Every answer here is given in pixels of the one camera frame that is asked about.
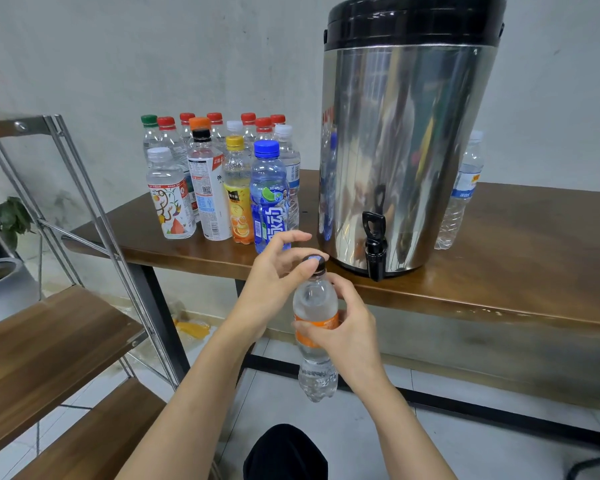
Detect person's right hand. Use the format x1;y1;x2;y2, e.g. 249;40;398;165
298;273;389;391

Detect person's left hand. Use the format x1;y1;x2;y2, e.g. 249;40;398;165
230;229;329;338

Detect orange label black cap bottle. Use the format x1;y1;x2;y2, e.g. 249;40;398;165
292;255;341;403

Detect blue cap plastic bottle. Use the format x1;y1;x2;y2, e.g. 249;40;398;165
250;141;290;254

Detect yellow label plastic bottle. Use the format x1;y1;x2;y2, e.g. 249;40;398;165
224;135;255;246

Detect white cap blue label bottle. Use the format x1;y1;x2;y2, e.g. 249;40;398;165
273;123;302;231

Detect white patterned label plastic bottle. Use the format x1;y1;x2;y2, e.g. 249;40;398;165
146;147;198;241

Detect slim blue label plastic bottle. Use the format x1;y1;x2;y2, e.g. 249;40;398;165
435;129;485;251

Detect green label plastic water bottle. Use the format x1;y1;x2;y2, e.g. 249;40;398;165
141;115;162;151

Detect stainless steel water dispenser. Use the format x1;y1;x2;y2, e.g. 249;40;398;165
318;0;508;283

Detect wooden metal shelf rack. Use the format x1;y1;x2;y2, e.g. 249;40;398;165
0;113;221;480

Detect person's left forearm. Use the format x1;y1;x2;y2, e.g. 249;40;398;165
115;319;266;480

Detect person's black trouser leg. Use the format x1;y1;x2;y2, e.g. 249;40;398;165
243;425;329;480

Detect yellow debris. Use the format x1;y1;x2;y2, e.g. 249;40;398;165
175;317;211;341

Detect white plant pot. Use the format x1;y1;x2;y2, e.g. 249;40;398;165
0;257;41;331

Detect green potted plant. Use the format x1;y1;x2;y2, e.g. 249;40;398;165
0;155;33;261

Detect black metal table frame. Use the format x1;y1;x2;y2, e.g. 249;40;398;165
130;265;600;456

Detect wooden stool with black frame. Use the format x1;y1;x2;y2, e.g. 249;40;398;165
570;453;600;480

